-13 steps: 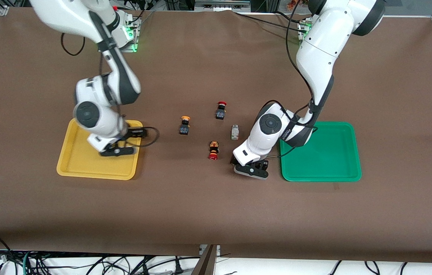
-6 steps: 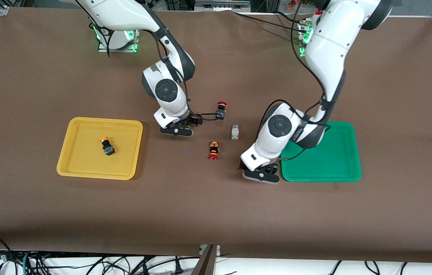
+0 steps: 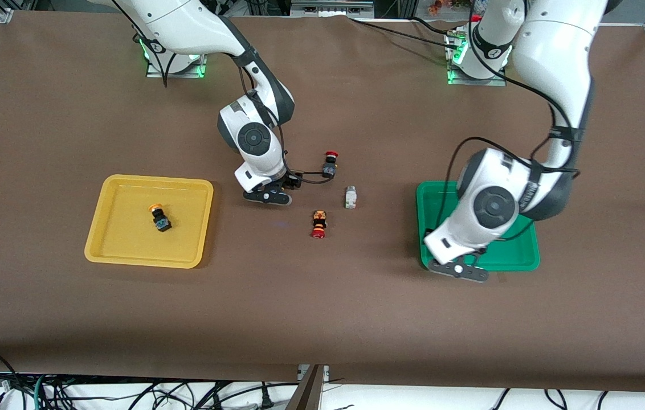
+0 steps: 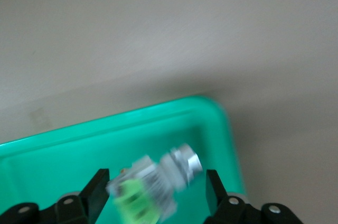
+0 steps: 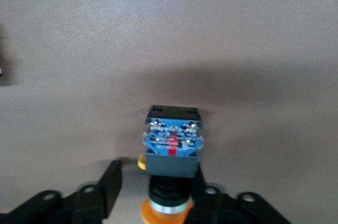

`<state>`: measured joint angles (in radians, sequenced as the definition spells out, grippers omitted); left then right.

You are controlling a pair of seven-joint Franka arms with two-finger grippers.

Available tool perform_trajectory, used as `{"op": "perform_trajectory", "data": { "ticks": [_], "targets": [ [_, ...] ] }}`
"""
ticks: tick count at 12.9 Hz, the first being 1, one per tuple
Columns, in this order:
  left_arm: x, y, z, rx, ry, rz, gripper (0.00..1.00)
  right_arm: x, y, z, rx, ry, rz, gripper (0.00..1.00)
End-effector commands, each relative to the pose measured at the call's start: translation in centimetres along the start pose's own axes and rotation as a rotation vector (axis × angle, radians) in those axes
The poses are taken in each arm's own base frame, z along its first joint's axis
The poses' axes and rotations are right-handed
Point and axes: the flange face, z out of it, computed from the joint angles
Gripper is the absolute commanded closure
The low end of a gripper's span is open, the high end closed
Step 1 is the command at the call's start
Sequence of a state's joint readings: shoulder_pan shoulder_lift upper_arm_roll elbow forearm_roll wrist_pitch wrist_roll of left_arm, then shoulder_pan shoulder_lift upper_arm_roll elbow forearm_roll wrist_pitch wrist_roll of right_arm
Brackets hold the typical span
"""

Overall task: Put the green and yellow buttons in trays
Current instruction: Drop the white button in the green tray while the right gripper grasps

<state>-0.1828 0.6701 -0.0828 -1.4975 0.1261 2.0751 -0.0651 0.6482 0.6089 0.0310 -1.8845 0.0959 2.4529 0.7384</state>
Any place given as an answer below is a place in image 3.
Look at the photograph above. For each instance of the yellow push button switch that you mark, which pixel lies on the yellow push button switch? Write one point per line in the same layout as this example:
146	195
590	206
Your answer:
161	222

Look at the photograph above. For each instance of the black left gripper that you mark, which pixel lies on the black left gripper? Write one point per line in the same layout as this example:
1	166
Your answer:
482	250

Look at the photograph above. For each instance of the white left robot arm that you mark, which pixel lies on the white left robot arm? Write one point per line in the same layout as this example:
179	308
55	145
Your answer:
493	208

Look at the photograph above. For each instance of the red push button black body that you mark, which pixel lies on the red push button black body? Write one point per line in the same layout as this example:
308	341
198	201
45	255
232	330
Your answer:
329	169

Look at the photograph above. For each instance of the grey metal fixture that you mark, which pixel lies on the grey metal fixture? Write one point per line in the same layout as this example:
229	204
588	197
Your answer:
331	7

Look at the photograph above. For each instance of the colourful background object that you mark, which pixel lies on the colourful background object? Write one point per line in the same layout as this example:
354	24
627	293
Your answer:
442	5

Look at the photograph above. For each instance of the green plastic tray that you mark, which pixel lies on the green plastic tray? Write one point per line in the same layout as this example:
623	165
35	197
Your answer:
431	196

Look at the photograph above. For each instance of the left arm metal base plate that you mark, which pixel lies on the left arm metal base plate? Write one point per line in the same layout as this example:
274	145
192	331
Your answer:
453	77

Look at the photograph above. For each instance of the white orange switch module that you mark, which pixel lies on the white orange switch module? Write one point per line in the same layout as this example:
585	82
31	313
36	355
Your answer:
350	198

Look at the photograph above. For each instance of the yellow plastic tray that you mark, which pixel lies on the yellow plastic tray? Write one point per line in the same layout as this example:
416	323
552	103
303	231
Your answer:
129	239

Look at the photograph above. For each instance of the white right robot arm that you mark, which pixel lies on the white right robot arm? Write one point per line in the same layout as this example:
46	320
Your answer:
254	136

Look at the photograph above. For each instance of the white metal bracket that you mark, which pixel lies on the white metal bracket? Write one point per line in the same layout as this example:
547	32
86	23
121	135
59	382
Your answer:
301	371

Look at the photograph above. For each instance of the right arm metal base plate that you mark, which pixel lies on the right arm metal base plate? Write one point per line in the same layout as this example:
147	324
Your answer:
200	67

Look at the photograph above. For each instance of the brown table mat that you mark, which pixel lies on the brown table mat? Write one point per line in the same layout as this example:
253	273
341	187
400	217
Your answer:
322	313

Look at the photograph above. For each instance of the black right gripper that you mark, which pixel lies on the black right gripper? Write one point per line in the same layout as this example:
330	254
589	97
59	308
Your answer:
291	181

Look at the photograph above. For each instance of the red push button orange body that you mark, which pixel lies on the red push button orange body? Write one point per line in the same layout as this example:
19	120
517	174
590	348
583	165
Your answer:
318	219

